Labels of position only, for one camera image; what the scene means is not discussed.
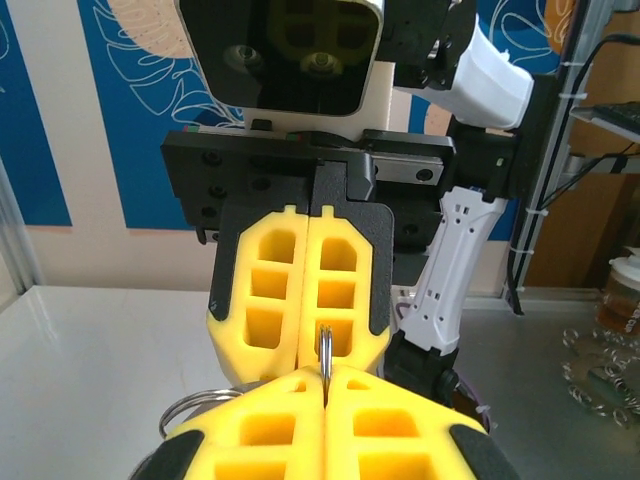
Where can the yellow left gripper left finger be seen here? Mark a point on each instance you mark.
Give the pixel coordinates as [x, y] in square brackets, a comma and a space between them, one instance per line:
[300, 450]

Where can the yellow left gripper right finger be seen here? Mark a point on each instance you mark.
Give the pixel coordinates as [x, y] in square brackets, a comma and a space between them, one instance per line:
[345, 450]

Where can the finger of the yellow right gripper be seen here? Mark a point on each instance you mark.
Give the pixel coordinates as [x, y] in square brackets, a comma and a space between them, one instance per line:
[227, 345]
[360, 355]

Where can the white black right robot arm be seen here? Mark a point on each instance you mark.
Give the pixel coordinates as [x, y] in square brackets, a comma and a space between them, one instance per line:
[490, 85]

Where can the plastic cup of tea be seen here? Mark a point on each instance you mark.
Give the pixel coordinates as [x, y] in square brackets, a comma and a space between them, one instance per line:
[622, 300]

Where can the black keyboard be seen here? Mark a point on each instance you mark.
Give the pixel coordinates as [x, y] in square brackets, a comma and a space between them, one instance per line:
[615, 117]

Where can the blue floral wall poster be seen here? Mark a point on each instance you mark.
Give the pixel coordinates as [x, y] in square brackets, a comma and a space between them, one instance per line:
[30, 125]
[530, 30]
[100, 150]

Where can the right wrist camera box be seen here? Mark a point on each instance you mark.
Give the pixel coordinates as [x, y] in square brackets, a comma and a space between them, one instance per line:
[280, 50]

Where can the aluminium frame post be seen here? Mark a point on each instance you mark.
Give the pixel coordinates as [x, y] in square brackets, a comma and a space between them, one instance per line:
[577, 75]

